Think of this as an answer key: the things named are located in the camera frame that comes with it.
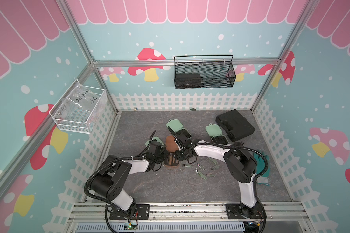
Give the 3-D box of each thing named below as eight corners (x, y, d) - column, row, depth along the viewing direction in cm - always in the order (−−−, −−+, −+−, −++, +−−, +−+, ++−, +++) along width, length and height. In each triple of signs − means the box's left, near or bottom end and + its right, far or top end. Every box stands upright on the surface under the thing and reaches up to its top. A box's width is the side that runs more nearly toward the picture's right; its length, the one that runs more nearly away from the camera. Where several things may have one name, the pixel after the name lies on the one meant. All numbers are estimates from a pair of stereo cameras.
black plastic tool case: (231, 142, 103) (234, 137, 98) (214, 120, 116) (216, 115, 111) (253, 134, 108) (256, 128, 103) (234, 113, 121) (237, 108, 116)
